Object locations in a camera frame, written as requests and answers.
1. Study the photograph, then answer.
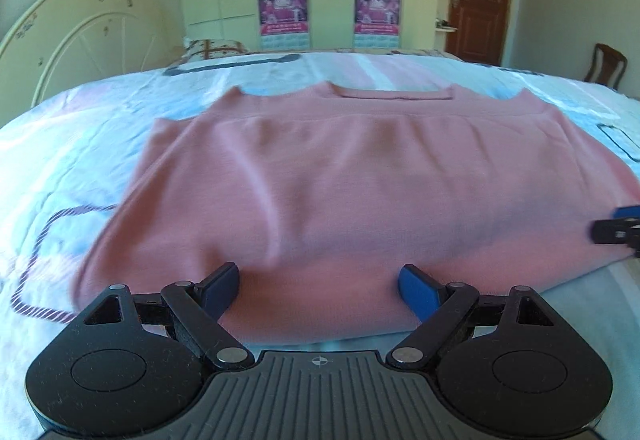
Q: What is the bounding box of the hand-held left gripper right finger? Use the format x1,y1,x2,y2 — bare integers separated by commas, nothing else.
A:
386,263,557,370

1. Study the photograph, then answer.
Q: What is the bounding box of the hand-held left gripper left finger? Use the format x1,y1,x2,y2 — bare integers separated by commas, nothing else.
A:
82,261,257,372

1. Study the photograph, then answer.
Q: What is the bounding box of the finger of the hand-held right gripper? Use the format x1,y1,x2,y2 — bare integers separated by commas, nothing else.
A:
590,204,640,258

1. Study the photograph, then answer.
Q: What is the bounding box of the pink sweater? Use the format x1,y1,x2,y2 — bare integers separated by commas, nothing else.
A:
70,81,640,340

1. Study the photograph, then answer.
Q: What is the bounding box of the wooden chair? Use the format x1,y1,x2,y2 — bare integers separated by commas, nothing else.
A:
582,43,629,89

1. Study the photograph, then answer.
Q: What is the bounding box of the bed with patterned blue sheet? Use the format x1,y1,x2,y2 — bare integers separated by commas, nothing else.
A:
0,50,640,423

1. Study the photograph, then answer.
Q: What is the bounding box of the patterned pillow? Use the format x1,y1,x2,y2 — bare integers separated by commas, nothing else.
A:
182,38,249,64

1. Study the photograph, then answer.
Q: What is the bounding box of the cream round headboard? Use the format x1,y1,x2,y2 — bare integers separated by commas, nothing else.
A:
0,0,185,125

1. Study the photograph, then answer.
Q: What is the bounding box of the pink wall poster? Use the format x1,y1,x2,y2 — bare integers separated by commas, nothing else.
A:
257,0,309,50
353,0,403,49

